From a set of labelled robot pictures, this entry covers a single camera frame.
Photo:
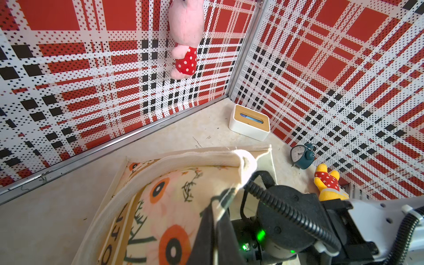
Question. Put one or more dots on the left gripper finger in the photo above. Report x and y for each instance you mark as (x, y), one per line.
(215, 242)

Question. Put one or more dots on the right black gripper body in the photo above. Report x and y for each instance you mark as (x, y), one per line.
(250, 236)

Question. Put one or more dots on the cream floral canvas bag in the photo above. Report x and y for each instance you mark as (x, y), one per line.
(152, 211)

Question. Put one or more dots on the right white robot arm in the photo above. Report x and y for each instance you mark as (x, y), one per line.
(370, 232)

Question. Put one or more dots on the yellow plush toy red dress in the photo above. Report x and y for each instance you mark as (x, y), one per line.
(328, 184)

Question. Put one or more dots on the white tissue box wooden lid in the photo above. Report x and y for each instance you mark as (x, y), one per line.
(249, 123)

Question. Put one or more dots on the pink plush pig toy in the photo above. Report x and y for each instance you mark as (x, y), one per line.
(186, 20)

